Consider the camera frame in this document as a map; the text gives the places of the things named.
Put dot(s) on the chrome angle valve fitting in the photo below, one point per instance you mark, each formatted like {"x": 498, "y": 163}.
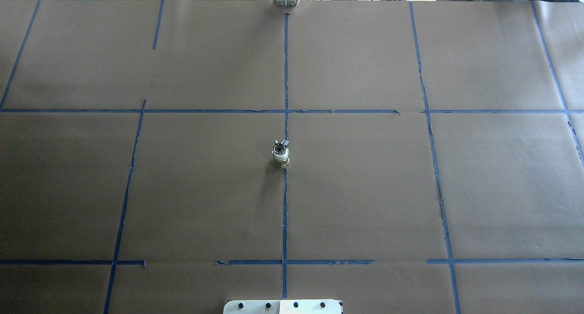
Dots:
{"x": 280, "y": 146}

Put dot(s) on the white PPR brass pipe fitting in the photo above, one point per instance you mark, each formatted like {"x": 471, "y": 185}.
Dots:
{"x": 281, "y": 159}

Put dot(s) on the white camera mast with base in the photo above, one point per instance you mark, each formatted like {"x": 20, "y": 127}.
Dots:
{"x": 284, "y": 306}

